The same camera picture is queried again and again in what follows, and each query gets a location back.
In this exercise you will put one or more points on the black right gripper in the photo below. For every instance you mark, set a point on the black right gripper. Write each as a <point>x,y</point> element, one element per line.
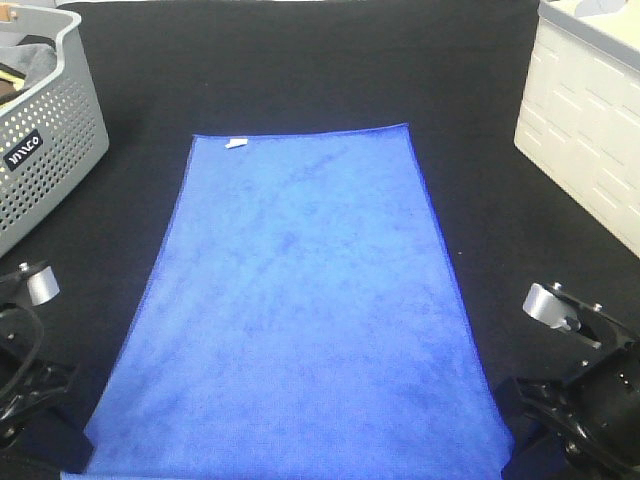
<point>595,407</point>

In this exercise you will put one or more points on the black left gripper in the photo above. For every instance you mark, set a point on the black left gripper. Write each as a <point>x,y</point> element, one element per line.
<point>36,425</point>

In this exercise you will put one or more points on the blue microfiber towel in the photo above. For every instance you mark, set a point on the blue microfiber towel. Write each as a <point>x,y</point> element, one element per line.
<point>302,321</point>

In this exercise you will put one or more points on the grey perforated plastic basket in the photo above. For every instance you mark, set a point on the grey perforated plastic basket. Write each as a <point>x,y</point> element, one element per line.
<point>53,134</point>

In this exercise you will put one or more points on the white plastic storage crate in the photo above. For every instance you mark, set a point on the white plastic storage crate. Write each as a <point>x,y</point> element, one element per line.
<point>579,115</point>

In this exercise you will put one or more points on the white towel label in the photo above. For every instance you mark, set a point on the white towel label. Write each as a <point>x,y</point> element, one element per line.
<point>236,143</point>

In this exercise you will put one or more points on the grey cloth in basket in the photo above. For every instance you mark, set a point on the grey cloth in basket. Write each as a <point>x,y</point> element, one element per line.
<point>34,61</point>

